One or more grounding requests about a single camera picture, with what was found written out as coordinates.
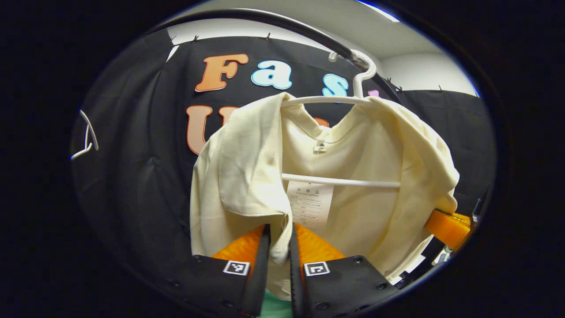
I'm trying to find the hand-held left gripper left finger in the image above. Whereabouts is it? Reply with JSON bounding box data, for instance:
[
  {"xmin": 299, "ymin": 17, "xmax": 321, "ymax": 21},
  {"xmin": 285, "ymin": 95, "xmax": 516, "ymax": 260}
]
[{"xmin": 170, "ymin": 224, "xmax": 271, "ymax": 318}]

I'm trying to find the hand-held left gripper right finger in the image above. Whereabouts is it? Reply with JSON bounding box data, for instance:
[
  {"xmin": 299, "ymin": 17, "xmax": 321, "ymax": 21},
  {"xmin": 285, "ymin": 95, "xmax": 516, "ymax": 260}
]
[{"xmin": 289, "ymin": 222, "xmax": 400, "ymax": 318}]

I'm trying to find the green laundry hamper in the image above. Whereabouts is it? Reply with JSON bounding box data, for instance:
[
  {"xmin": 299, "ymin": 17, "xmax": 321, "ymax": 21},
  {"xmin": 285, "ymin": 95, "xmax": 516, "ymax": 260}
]
[{"xmin": 260, "ymin": 289, "xmax": 294, "ymax": 318}]

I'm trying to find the cream collared shirt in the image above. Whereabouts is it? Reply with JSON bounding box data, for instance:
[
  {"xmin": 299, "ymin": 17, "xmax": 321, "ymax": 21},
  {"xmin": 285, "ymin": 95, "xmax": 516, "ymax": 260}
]
[{"xmin": 190, "ymin": 92, "xmax": 460, "ymax": 301}]

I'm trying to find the white plastic hanger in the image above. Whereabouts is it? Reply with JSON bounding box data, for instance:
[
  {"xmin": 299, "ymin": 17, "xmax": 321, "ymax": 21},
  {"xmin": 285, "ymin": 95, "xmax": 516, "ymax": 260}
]
[
  {"xmin": 71, "ymin": 110, "xmax": 99, "ymax": 160},
  {"xmin": 282, "ymin": 49, "xmax": 401, "ymax": 189}
]

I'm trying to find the black backdrop cloth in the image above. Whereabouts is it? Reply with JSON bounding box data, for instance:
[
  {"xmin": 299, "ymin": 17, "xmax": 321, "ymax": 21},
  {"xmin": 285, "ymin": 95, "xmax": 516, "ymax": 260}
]
[{"xmin": 71, "ymin": 29, "xmax": 497, "ymax": 283}]

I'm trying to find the black clothes rail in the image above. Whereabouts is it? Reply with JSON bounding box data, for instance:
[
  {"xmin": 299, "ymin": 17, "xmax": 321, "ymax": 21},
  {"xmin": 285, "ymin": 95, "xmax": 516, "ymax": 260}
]
[{"xmin": 152, "ymin": 8, "xmax": 402, "ymax": 104}]

